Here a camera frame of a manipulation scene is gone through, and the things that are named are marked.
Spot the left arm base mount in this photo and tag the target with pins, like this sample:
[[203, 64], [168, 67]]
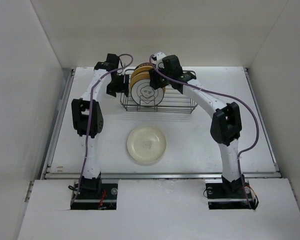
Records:
[[93, 194]]

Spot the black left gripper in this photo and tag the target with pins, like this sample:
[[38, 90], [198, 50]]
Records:
[[113, 91]]

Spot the yellow plate front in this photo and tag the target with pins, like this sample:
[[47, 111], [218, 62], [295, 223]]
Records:
[[135, 77]]

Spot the cream white plate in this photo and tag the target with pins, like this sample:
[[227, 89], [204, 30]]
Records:
[[146, 144]]

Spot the metal wire dish rack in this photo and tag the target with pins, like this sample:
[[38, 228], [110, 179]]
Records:
[[143, 98]]

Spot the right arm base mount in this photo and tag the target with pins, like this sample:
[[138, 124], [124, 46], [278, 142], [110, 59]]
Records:
[[219, 198]]

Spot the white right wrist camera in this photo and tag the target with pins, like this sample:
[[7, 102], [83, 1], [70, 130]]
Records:
[[157, 59]]

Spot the yellow plate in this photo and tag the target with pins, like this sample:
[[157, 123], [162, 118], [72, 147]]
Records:
[[135, 77], [146, 66]]

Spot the white plate blue rim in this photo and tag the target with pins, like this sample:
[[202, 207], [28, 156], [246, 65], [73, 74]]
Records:
[[146, 92]]

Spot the aluminium front rail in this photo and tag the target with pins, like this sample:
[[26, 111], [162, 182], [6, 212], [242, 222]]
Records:
[[139, 176]]

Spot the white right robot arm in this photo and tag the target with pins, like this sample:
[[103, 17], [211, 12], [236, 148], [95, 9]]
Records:
[[226, 124]]

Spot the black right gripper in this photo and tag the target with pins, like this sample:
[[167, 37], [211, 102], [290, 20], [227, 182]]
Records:
[[155, 81]]

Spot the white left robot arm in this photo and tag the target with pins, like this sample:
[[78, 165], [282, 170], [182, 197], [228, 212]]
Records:
[[108, 79]]

